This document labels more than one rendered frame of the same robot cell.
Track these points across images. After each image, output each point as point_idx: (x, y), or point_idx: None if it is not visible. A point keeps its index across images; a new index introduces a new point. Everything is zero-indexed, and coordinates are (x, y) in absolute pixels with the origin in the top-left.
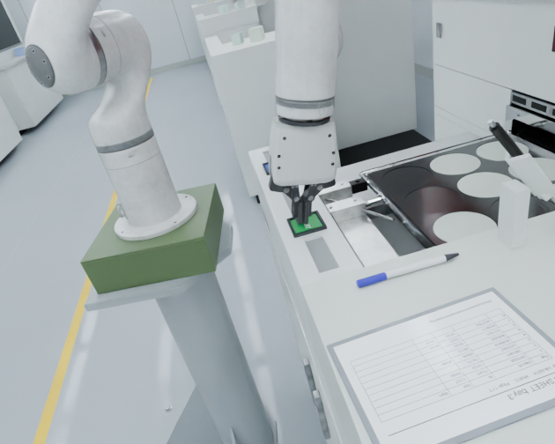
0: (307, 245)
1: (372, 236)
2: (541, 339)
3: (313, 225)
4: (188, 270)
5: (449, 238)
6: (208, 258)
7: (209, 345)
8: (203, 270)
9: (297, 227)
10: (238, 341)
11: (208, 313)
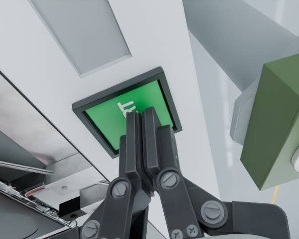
0: (120, 37)
1: (15, 123)
2: None
3: (114, 113)
4: None
5: None
6: (282, 76)
7: (232, 14)
8: (282, 62)
9: (155, 103)
10: (199, 34)
11: (243, 40)
